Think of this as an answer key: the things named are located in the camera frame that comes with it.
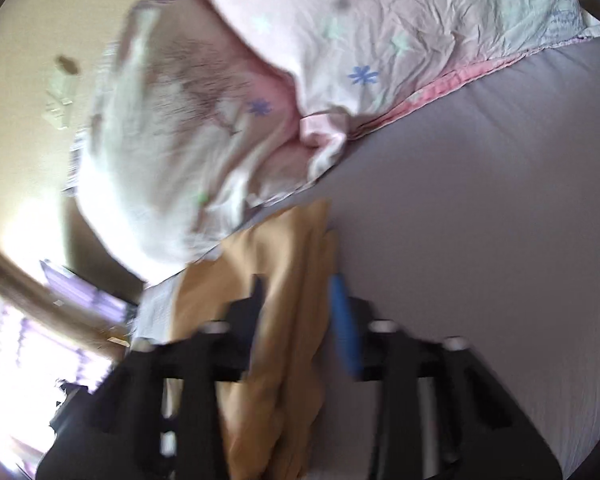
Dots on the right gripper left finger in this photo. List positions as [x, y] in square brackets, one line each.
[222, 348]

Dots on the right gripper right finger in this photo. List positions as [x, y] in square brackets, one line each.
[365, 341]

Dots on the tan fleece garment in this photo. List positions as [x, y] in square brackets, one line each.
[268, 417]

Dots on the purple curtain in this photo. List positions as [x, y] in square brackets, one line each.
[83, 294]

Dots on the lavender bed sheet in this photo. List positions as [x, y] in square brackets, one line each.
[479, 216]

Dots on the floral pillow with tree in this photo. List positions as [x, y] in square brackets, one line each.
[189, 132]

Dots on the floral pillow with stars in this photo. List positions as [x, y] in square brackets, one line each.
[380, 60]

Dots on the wall switch panel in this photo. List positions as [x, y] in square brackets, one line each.
[60, 91]

